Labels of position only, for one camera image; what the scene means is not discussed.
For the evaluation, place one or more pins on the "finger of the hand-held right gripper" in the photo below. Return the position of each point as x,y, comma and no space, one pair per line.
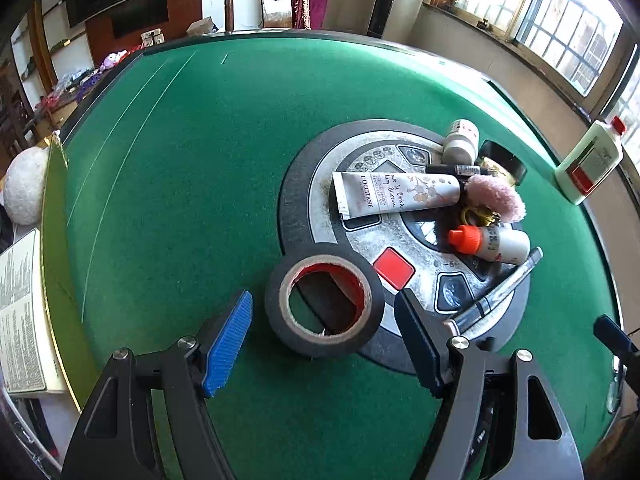
615,335

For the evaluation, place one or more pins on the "black tape roll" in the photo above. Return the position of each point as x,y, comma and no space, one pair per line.
325,347

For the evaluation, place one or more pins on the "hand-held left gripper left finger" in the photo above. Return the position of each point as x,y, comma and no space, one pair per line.
227,340

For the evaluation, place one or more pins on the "small cardboard box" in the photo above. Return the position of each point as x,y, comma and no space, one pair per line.
201,26

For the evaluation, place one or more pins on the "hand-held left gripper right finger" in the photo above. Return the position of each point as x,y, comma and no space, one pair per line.
417,340

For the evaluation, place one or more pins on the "thin black tube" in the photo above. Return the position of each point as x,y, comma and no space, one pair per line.
450,169

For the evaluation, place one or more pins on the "white power socket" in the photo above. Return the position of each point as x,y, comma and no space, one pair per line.
152,38

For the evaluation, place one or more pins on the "window with metal bars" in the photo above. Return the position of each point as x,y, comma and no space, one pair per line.
550,20

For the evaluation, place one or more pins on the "long white carton box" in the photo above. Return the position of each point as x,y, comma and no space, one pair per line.
25,320

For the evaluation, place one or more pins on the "purple plush toy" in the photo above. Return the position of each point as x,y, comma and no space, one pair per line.
112,59

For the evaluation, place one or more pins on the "black lid glass jar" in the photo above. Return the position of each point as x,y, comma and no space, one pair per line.
505,160

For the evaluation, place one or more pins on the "white fluffy ball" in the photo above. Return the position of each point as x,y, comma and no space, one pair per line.
25,185

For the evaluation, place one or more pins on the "black silver pen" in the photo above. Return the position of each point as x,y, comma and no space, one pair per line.
492,297

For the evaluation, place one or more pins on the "green gold cardboard storage box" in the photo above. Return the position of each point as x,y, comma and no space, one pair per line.
60,260

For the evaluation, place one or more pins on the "white ceramic bottle red label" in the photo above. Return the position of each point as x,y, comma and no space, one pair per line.
590,160

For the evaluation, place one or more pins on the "silver hand cream tube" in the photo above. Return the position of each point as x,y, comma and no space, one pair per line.
390,192

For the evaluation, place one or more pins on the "round table control panel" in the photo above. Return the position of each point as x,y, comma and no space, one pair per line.
320,200

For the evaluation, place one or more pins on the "small white red-label bottle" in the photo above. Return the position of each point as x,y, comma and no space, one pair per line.
460,145

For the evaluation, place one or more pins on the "pink fluffy puff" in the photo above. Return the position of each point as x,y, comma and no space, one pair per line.
495,197

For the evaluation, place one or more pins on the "white bottle orange cap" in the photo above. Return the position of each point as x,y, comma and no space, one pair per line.
505,245

